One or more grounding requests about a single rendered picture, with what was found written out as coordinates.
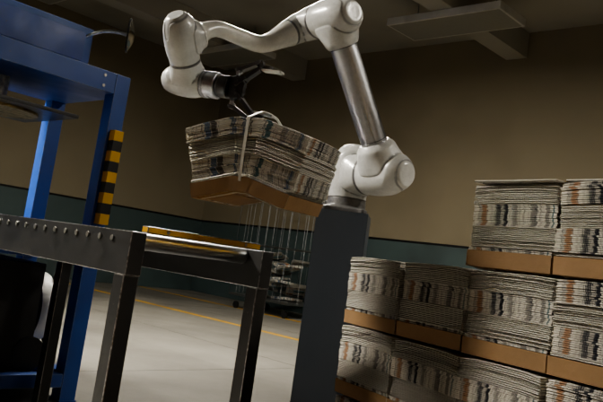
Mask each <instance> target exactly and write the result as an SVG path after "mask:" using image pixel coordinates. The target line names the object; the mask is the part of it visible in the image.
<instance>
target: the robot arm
mask: <svg viewBox="0 0 603 402"><path fill-rule="evenodd" d="M362 21H363V10H362V7H361V6H360V5H359V4H358V3H357V2H356V1H355V0H320V1H318V2H317V3H315V4H311V5H309V6H307V7H306V8H304V9H302V10H300V11H299V12H298V13H295V14H293V15H291V16H290V17H288V18H287V19H285V20H284V21H282V22H280V23H279V24H278V25H277V26H276V27H274V28H273V29H272V30H271V31H270V32H268V33H266V34H264V35H257V34H254V33H251V32H249V31H245V30H243V29H240V28H238V27H235V26H233V25H230V24H229V23H226V22H220V21H207V22H199V21H197V20H194V19H193V17H192V16H191V15H190V14H189V13H187V12H185V11H181V10H178V11H174V12H171V13H169V14H168V15H167V17H166V18H165V19H164V23H163V29H162V32H163V41H164V47H165V50H166V54H167V57H168V59H169V61H170V66H169V67H167V68H166V69H165V70H164V71H163V72H162V86H163V88H164V89H165V90H166V91H167V92H170V93H172V94H175V95H178V96H181V97H186V98H209V99H217V100H218V99H220V98H225V99H230V102H229V104H227V107H228V108H230V109H233V110H235V111H236V112H237V113H238V114H240V115H241V116H242V117H243V118H247V114H245V113H244V112H243V111H242V110H240V109H239V108H237V107H235V106H236V104H235V103H234V102H235V101H236V100H239V101H240V103H241V104H242V106H243V107H244V109H245V110H246V111H247V112H248V113H249V114H250V115H252V114H254V113H257V112H259V111H255V110H252V109H251V107H250V106H249V104H248V103H247V102H246V100H245V99H244V98H243V96H244V95H245V92H246V88H247V85H246V83H248V82H249V81H250V80H251V79H253V78H254V77H256V76H257V75H259V74H261V73H262V72H264V73H266V74H280V75H284V72H282V71H279V70H274V68H273V67H272V66H265V61H263V60H262V59H259V60H258V61H255V62H252V63H250V64H247V65H245V66H236V67H235V70H236V75H235V76H230V75H223V74H221V73H219V72H212V71H206V70H205V68H204V67H203V65H202V62H201V59H200V54H201V53H202V51H203V50H204V48H206V47H207V44H208V40H210V39H211V38H214V37H217V38H221V39H225V40H227V41H230V42H231V43H233V44H236V45H238V46H240V47H242V48H245V49H247V50H250V51H253V52H258V53H266V52H272V51H275V50H278V49H281V48H288V47H292V46H295V45H298V44H301V43H303V42H305V41H312V40H316V39H319V40H320V41H321V42H322V44H323V45H324V46H325V48H326V49H327V50H328V51H330V52H331V55H332V57H333V60H334V63H335V66H336V71H337V74H338V77H339V80H340V83H341V85H342V88H343V91H344V94H345V98H346V101H347V105H348V108H349V110H350V113H351V116H352V119H353V122H354V126H355V129H356V132H357V135H358V138H359V141H360V144H361V145H359V144H345V145H344V146H342V147H341V148H340V149H339V150H338V151H339V152H341V155H340V154H339V155H340V156H338V157H340V158H339V160H338V163H337V165H336V171H335V172H334V173H335V177H334V179H332V182H331V183H330V184H331V187H330V190H329V192H328V200H326V201H325V202H323V203H322V205H323V206H322V208H326V209H332V210H339V211H347V212H353V213H360V214H367V211H366V210H365V204H366V197H367V196H368V195H370V196H380V197H383V196H392V195H396V194H398V193H400V192H401V191H403V190H405V189H406V188H408V187H409V186H410V185H411V184H412V183H413V181H414V178H415V167H414V164H413V163H412V162H411V161H410V159H409V158H408V157H407V156H406V155H404V154H403V153H402V152H401V151H400V149H399V148H398V146H397V144H396V142H395V141H394V140H392V139H391V138H389V137H387V136H386V134H385V131H384V128H383V125H382V122H381V119H380V114H379V112H378V109H377V105H376V102H375V99H374V97H373V94H372V90H371V86H370V83H369V80H368V77H367V74H366V71H365V68H364V65H363V60H362V57H361V54H360V51H359V48H358V46H357V41H358V39H359V28H360V26H361V24H362ZM254 68H255V69H254ZM252 69H254V70H253V71H251V72H250V73H248V74H246V75H244V76H242V77H240V75H241V74H243V73H244V72H248V71H249V70H252Z"/></svg>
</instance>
